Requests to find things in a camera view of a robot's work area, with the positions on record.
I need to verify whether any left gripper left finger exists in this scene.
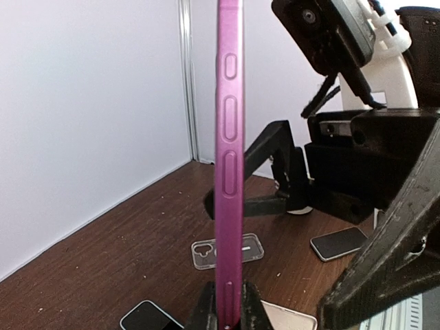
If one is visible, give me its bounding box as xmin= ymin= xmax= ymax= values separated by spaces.
xmin=185 ymin=281 xmax=218 ymax=330

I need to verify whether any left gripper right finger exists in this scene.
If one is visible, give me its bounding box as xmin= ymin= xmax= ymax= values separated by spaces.
xmin=240 ymin=281 xmax=274 ymax=330

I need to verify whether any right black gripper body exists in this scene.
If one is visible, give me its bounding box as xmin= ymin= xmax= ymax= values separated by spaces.
xmin=287 ymin=109 xmax=439 ymax=223

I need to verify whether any pink phone case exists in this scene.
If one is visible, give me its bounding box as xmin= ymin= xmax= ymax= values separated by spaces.
xmin=261 ymin=300 xmax=318 ymax=330

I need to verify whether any grey clear phone case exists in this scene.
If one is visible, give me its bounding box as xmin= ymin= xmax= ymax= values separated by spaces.
xmin=190 ymin=232 xmax=265 ymax=272

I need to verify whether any light blue phone case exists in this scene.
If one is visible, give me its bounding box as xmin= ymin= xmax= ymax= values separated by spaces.
xmin=119 ymin=300 xmax=184 ymax=330

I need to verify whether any dark smartphone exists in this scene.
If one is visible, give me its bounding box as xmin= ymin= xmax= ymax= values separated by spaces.
xmin=310 ymin=227 xmax=367 ymax=262

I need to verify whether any pink edged smartphone bottom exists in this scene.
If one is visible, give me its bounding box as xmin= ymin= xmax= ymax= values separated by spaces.
xmin=214 ymin=1 xmax=245 ymax=329

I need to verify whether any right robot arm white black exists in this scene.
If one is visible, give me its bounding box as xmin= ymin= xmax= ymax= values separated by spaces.
xmin=203 ymin=1 xmax=439 ymax=329

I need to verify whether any cream ribbed mug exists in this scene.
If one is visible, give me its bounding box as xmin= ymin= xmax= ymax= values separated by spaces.
xmin=287 ymin=206 xmax=313 ymax=215

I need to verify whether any front aluminium rail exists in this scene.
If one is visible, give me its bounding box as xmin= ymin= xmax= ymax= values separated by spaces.
xmin=357 ymin=290 xmax=439 ymax=330

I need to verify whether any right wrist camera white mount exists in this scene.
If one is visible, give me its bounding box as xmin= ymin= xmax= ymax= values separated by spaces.
xmin=271 ymin=0 xmax=419 ymax=118

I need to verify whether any right aluminium frame post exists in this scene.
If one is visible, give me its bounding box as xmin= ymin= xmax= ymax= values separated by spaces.
xmin=177 ymin=0 xmax=200 ymax=162

